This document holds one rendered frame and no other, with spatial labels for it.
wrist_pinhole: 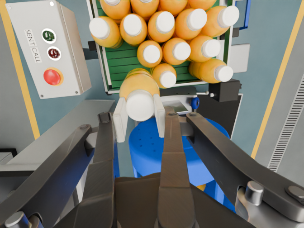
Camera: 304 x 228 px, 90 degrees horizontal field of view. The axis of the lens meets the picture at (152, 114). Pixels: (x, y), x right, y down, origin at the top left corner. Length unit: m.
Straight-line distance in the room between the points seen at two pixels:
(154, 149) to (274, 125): 1.99
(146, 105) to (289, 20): 1.90
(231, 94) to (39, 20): 0.56
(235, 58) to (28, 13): 0.66
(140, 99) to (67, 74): 0.26
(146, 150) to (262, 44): 1.66
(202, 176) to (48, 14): 0.47
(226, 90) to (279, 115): 1.70
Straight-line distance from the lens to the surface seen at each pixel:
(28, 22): 0.45
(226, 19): 0.43
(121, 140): 0.16
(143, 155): 0.37
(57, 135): 1.00
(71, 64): 0.42
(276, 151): 2.51
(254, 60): 1.86
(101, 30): 0.39
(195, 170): 0.36
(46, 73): 0.43
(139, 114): 0.21
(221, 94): 0.57
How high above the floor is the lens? 1.48
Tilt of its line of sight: 68 degrees down
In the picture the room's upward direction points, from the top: 168 degrees clockwise
